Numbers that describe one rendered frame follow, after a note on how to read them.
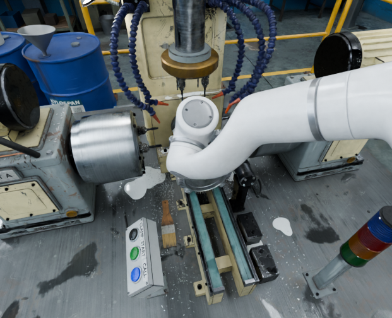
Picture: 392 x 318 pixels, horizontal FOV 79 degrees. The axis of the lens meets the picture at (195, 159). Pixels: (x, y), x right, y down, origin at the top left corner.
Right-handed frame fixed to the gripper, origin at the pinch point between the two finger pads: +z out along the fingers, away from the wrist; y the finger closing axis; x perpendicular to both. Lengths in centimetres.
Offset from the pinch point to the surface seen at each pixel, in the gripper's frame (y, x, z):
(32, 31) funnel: -84, 135, 88
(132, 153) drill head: -16.5, 4.3, 2.8
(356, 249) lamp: 33, -34, -19
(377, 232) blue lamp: 33, -29, -26
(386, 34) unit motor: 72, 27, -14
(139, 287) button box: -17.6, -31.4, -14.3
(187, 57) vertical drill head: 3.9, 25.1, -14.6
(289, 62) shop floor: 214, 177, 229
